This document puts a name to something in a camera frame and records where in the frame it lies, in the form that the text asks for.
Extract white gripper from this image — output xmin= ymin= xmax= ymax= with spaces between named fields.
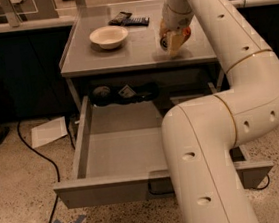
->
xmin=159 ymin=0 xmax=194 ymax=57

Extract red coke can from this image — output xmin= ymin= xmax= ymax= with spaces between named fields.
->
xmin=160 ymin=26 xmax=191 ymax=51

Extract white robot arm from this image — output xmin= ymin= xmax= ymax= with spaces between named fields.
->
xmin=160 ymin=0 xmax=279 ymax=223

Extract black items behind drawer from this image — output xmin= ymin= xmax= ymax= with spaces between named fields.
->
xmin=88 ymin=82 xmax=160 ymax=107

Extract grey open top drawer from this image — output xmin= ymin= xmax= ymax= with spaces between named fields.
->
xmin=54 ymin=94 xmax=272 ymax=208

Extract dark snack bag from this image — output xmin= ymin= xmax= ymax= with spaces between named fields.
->
xmin=108 ymin=12 xmax=131 ymax=26

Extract grey metal cabinet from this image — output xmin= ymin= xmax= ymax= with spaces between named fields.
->
xmin=60 ymin=0 xmax=217 ymax=106

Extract white ceramic bowl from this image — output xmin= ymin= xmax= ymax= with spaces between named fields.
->
xmin=89 ymin=25 xmax=129 ymax=50

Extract white paper sheet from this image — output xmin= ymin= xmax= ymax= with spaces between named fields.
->
xmin=31 ymin=116 xmax=67 ymax=149

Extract dark counter cabinet left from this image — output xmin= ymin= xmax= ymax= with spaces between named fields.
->
xmin=0 ymin=26 xmax=76 ymax=122

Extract black floor cable right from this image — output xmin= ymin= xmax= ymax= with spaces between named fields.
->
xmin=251 ymin=173 xmax=272 ymax=192

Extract black floor cable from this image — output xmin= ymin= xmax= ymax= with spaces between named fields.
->
xmin=251 ymin=173 xmax=272 ymax=192
xmin=15 ymin=116 xmax=67 ymax=223

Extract black floor cable left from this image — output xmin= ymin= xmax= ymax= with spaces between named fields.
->
xmin=15 ymin=116 xmax=67 ymax=223

